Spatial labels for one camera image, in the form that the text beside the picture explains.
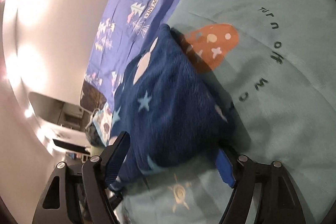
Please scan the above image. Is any purple tree-print bed sheet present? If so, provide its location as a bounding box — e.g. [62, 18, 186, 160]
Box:
[84, 0, 179, 106]

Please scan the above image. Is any navy fleece star-print garment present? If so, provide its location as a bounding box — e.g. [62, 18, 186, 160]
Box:
[105, 24, 233, 190]

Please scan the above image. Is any light blue printed blanket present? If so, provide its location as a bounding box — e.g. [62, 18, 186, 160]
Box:
[116, 0, 335, 223]

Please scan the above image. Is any dark wooden headboard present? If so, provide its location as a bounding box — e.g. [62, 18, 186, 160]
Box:
[79, 81, 106, 112]

